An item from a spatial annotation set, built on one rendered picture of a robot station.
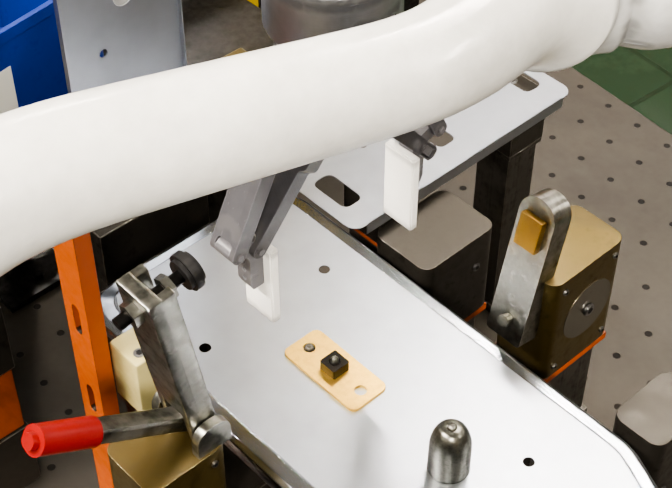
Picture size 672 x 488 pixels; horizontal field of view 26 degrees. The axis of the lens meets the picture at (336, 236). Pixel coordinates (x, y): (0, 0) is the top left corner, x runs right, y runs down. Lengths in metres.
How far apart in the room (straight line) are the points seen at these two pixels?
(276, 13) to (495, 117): 0.54
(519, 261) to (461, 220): 0.15
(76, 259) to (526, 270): 0.37
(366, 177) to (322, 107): 0.68
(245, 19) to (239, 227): 0.53
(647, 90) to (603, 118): 1.20
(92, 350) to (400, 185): 0.26
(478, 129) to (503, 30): 0.69
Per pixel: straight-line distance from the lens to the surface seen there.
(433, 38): 0.67
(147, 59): 1.23
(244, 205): 0.95
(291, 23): 0.88
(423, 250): 1.28
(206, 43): 1.43
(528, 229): 1.14
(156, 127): 0.62
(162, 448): 1.06
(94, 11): 1.17
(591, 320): 1.26
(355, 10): 0.87
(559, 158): 1.81
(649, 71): 3.13
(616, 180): 1.80
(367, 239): 1.37
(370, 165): 1.33
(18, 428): 1.43
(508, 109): 1.40
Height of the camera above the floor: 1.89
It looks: 44 degrees down
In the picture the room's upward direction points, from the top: straight up
